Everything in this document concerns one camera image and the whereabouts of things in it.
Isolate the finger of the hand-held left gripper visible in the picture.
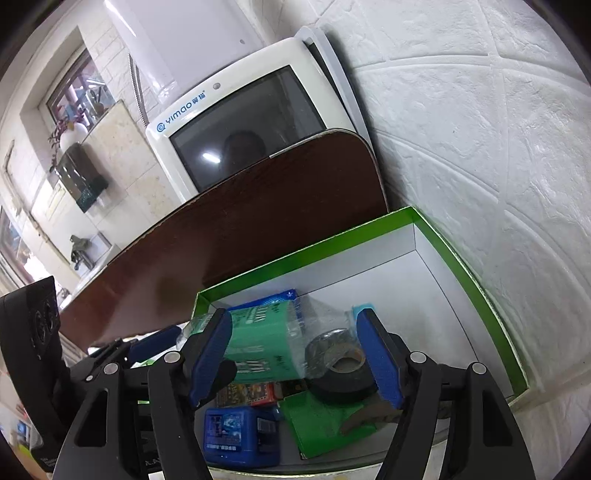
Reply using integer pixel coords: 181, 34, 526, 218
92, 324, 182, 370
203, 359, 238, 398

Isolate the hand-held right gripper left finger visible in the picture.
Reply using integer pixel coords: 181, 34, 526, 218
52, 308, 234, 480

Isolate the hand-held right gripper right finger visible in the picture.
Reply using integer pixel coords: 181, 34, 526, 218
355, 308, 536, 480

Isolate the patterned playing card box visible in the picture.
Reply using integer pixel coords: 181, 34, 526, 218
215, 381, 278, 408

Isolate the green label plastic bottle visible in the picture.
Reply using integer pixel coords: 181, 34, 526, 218
182, 295, 356, 384

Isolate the dark hair clip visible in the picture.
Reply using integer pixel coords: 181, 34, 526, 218
339, 401, 455, 437

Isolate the black tape roll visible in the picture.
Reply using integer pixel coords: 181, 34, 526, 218
304, 329, 379, 404

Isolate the blue plastic box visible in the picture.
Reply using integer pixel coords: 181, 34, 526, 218
203, 405, 281, 468

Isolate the small green box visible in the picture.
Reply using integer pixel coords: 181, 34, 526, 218
281, 390, 393, 460

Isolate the green cardboard box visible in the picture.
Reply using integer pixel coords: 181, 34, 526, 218
191, 206, 529, 476

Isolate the brown wooden table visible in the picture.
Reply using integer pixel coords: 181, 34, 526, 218
59, 128, 389, 349

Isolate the dark cup dispenser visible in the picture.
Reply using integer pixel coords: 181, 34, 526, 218
54, 142, 109, 214

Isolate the potted plant white pot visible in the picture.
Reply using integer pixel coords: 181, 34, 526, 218
48, 115, 90, 162

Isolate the white plastic panel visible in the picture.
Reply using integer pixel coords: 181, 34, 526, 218
295, 25, 377, 153

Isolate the white countertop appliance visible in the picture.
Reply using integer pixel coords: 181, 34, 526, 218
145, 38, 356, 204

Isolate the white water purifier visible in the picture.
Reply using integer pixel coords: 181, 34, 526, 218
104, 0, 266, 116

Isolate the small wall window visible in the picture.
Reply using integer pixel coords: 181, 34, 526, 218
44, 46, 116, 125

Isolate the metal hose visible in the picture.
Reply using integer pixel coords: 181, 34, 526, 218
127, 53, 148, 130

